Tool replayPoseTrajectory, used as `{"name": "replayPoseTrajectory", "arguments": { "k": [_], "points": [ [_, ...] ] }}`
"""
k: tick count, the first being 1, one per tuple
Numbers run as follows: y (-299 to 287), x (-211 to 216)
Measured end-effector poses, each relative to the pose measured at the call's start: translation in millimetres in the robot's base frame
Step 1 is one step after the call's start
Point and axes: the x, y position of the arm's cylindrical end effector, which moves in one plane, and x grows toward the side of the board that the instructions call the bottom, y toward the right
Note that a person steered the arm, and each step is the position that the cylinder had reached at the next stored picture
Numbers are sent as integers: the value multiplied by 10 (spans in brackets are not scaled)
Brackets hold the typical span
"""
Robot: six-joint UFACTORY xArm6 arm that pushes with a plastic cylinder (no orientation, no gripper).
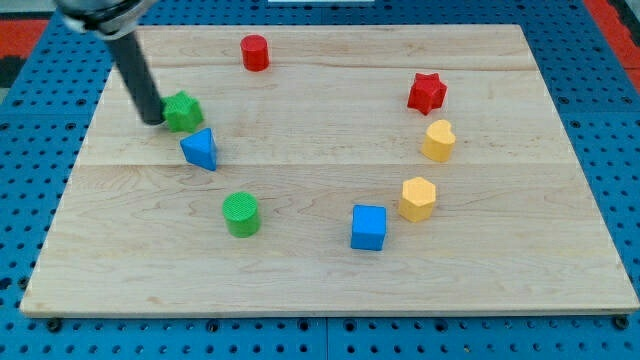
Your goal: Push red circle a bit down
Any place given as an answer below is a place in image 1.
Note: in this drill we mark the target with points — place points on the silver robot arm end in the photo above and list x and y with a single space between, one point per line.
108 19

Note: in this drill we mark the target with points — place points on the light wooden board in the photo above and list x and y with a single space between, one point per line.
515 230

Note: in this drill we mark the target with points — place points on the red star block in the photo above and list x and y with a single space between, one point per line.
426 93

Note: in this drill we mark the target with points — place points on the blue triangle block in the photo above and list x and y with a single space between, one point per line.
200 149

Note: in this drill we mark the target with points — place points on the green star block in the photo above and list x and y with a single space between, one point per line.
182 112

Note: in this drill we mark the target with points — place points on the yellow heart block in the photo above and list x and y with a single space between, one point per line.
439 141

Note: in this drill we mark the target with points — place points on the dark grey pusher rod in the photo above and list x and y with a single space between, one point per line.
131 63

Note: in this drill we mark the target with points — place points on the green cylinder block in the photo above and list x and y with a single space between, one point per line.
241 213

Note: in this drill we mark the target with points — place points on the red cylinder block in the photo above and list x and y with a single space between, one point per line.
255 52

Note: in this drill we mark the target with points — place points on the blue cube block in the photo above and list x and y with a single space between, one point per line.
369 229

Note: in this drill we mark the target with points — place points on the yellow hexagon block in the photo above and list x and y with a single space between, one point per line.
418 198

